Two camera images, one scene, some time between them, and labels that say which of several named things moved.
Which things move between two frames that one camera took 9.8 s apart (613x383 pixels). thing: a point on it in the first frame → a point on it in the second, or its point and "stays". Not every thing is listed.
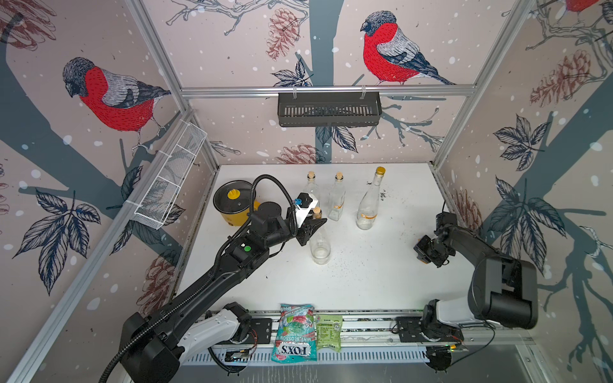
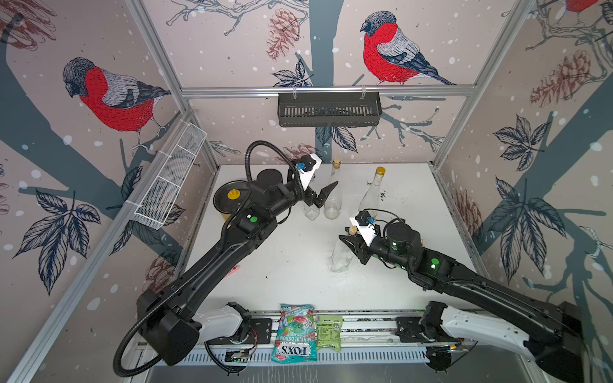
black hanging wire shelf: x=329 y=109 stays
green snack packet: x=329 y=329 stays
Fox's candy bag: x=296 y=340 stays
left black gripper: x=307 y=230 → x=309 y=199
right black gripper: x=421 y=246 → x=359 y=248
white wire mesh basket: x=169 y=179 stays
